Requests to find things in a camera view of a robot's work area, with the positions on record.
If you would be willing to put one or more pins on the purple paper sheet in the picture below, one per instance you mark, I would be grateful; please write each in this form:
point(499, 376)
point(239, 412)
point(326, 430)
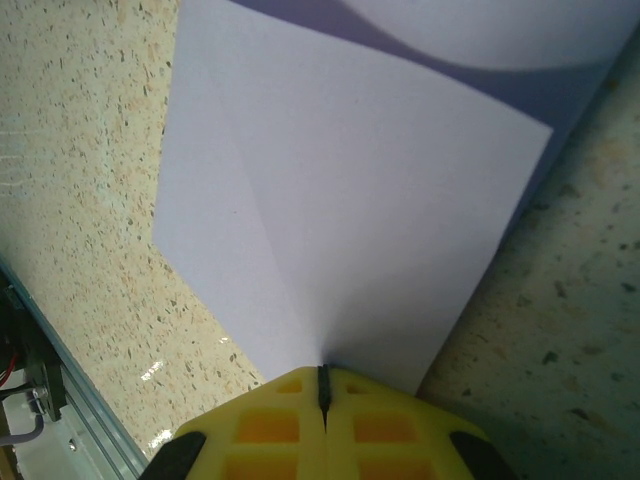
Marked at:
point(350, 200)

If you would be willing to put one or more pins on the long aluminium base rail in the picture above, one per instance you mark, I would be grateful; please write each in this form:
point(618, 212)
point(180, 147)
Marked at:
point(85, 400)

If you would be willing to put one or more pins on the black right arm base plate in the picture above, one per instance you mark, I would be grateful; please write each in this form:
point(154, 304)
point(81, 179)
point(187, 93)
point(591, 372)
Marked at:
point(42, 385)

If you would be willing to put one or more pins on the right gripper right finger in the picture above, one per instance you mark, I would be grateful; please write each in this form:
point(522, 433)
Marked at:
point(425, 425)

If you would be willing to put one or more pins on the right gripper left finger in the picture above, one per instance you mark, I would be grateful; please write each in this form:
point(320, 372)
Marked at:
point(220, 425)

